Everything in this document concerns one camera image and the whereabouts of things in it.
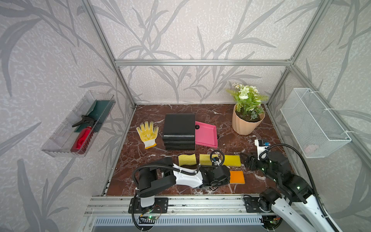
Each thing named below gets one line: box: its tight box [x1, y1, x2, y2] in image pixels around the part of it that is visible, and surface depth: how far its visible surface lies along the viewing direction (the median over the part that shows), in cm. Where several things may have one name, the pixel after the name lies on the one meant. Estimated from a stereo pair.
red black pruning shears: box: [70, 115, 98, 155], surface depth 61 cm
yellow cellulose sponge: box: [192, 153, 219, 166], surface depth 90 cm
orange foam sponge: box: [229, 170, 246, 185], surface depth 83 cm
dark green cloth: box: [73, 99, 112, 133], surface depth 69 cm
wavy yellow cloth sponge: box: [177, 153, 197, 167], surface depth 91 cm
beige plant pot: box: [231, 104, 266, 136], surface depth 96 cm
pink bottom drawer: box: [194, 121, 218, 149], surface depth 101 cm
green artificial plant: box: [226, 83, 269, 120], surface depth 87 cm
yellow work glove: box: [136, 120, 159, 150], surface depth 104 cm
